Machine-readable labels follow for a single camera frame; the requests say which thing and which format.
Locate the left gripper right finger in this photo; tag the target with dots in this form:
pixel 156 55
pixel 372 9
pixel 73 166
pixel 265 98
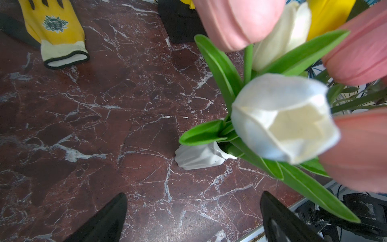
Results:
pixel 282 225

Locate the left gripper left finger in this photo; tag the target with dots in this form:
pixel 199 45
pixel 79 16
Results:
pixel 106 225

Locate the white ribbed vase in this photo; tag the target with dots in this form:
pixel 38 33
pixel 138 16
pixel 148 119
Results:
pixel 201 156

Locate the tulip bouquet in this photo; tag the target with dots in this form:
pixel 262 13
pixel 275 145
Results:
pixel 305 86

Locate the yellow work glove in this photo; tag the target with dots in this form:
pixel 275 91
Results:
pixel 54 28

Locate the yellow toolbox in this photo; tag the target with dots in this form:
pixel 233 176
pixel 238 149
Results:
pixel 181 23

